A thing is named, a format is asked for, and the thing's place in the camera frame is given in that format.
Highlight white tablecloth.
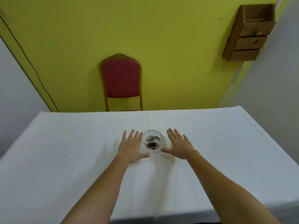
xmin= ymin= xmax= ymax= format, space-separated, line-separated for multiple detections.
xmin=0 ymin=105 xmax=299 ymax=224

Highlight brown wooden crate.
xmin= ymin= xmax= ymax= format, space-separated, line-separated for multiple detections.
xmin=222 ymin=4 xmax=277 ymax=62

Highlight thin black cable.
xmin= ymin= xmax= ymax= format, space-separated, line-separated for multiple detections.
xmin=0 ymin=10 xmax=60 ymax=113

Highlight person's right hand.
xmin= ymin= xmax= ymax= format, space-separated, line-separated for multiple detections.
xmin=160 ymin=128 xmax=198 ymax=160

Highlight red padded chair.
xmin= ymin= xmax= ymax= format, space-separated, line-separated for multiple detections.
xmin=99 ymin=54 xmax=143 ymax=112

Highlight dark brown crumbs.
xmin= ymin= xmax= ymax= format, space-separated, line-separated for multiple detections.
xmin=145 ymin=136 xmax=161 ymax=149

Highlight person's left forearm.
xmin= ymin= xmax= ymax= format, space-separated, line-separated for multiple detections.
xmin=61 ymin=154 xmax=132 ymax=224

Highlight person's left hand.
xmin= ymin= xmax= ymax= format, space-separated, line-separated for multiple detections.
xmin=116 ymin=129 xmax=151 ymax=164

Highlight clear glass bowl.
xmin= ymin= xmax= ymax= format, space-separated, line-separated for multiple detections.
xmin=140 ymin=130 xmax=167 ymax=155

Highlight person's right forearm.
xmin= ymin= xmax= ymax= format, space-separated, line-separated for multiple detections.
xmin=186 ymin=150 xmax=281 ymax=224

